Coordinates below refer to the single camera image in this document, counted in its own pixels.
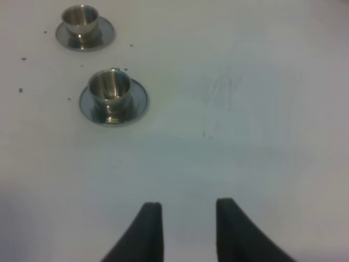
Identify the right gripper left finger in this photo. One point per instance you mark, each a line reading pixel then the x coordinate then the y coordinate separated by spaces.
pixel 144 238

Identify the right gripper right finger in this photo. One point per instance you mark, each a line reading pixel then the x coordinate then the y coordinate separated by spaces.
pixel 239 239

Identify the near steel saucer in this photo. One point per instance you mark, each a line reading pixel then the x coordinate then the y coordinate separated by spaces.
pixel 134 111

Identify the steel saucer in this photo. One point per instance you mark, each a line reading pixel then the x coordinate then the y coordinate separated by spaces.
pixel 134 111
pixel 103 38

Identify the near steel teacup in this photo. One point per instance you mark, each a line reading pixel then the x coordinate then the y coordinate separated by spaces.
pixel 110 89

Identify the steel teacup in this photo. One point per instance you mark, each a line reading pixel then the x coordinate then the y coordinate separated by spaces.
pixel 80 19
pixel 110 89

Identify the far steel saucer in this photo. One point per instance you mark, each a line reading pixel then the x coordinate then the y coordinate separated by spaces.
pixel 103 38

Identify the far steel teacup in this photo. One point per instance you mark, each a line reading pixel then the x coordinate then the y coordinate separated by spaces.
pixel 80 19

